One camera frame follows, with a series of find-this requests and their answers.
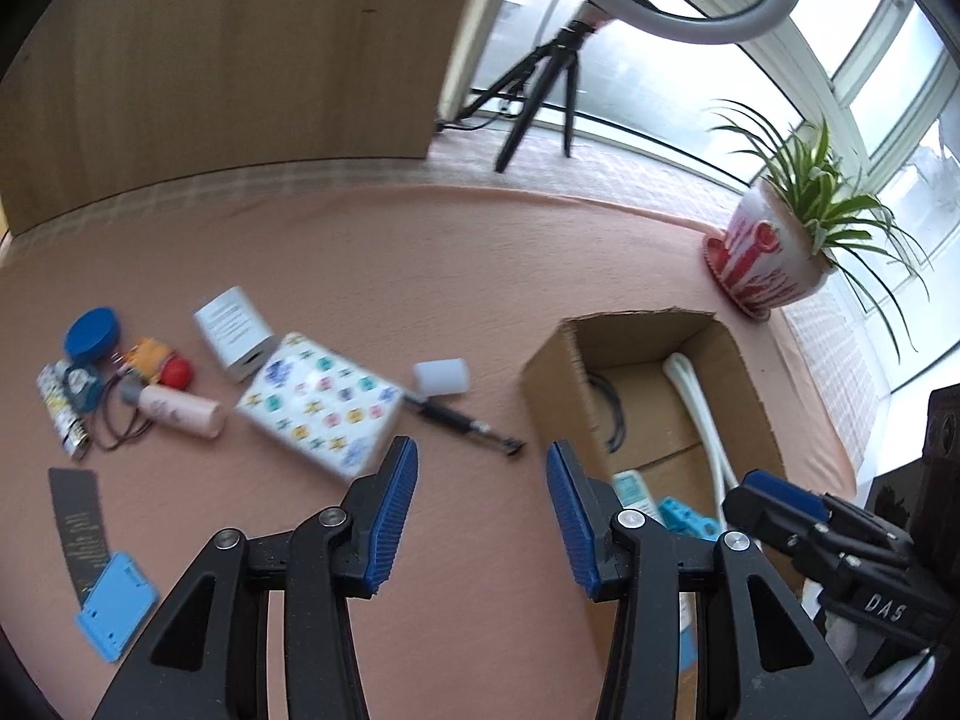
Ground small translucent white cap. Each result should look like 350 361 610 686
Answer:
412 358 471 397

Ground small pink bottle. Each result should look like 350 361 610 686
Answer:
120 379 227 440

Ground red and white flowerpot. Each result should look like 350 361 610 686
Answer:
724 180 837 308

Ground dark elastic cord loops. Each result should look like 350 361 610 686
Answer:
585 371 631 455

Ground cardboard box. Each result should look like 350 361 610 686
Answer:
521 306 785 691

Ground person's right hand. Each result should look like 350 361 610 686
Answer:
823 607 942 700

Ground pink table cloth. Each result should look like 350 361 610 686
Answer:
0 180 860 720

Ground white printed tissue packet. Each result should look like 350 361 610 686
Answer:
234 330 406 481

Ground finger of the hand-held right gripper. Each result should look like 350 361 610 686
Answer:
746 470 912 563
724 491 908 593

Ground white cable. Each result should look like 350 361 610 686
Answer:
664 352 740 533

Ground thin dark cord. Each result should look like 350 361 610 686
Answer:
96 371 162 455

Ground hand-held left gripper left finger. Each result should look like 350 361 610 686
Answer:
90 435 421 720

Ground checkered beige cloth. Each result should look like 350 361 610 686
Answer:
0 131 893 406

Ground white charger adapter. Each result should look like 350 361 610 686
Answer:
193 285 277 383

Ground green spider plant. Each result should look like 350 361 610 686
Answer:
705 97 935 353

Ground large oak wooden board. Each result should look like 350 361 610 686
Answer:
0 0 496 237

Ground black pen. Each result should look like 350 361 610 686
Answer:
401 390 526 460

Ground dark rectangular card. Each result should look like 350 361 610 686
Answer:
47 467 113 608

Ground blue plastic phone stand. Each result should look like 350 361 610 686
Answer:
73 551 160 665

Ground patterned slim tube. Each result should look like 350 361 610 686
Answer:
36 364 92 461

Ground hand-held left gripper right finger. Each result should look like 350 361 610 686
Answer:
545 441 860 720

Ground teal plastic clip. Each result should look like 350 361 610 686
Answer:
658 495 721 541

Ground small clear blue bottle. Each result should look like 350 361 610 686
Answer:
60 364 102 412

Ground blue round lid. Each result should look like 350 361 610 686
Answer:
64 307 122 361

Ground small orange toy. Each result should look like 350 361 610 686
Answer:
127 339 170 380

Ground black power cable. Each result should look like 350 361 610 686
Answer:
433 86 526 136

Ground red flowerpot saucer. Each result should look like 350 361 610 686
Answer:
703 234 781 321

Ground white lotion bottle blue cap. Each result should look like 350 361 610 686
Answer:
611 469 710 691

